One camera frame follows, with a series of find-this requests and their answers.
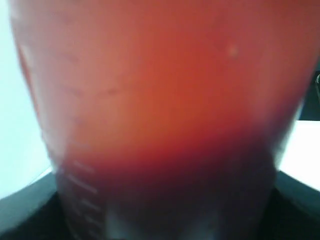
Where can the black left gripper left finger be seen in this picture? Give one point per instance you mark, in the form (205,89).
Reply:
(33,213)

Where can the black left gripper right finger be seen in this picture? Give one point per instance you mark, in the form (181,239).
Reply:
(292,213)

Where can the red sauce squeeze bottle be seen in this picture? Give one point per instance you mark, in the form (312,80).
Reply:
(165,119)

